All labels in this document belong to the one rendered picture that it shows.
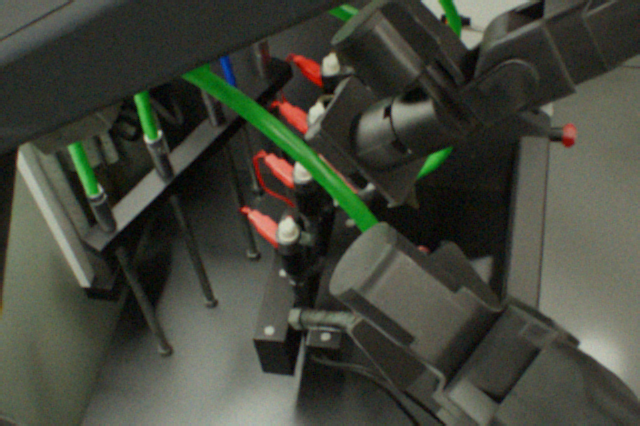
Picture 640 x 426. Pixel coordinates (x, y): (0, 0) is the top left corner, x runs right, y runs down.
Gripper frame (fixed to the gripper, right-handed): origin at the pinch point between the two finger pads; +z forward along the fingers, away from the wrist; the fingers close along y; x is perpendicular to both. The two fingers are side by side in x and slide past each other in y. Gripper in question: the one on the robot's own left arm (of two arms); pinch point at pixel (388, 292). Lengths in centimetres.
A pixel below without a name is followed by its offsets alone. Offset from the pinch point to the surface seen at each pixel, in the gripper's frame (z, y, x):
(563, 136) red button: 56, -41, 21
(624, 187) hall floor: 136, -77, 72
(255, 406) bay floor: 38.6, 17.3, 14.4
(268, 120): -6.8, -0.4, -18.3
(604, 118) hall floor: 152, -89, 61
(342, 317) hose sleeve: 5.8, 3.9, 1.1
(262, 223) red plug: 25.3, 2.9, -5.6
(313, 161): -7.7, -0.9, -14.1
